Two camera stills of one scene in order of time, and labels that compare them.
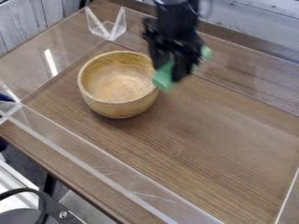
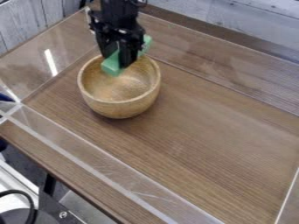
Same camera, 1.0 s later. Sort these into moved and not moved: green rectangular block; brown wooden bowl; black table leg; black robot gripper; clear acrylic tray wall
Moved: green rectangular block; black robot gripper
Not moved: brown wooden bowl; clear acrylic tray wall; black table leg
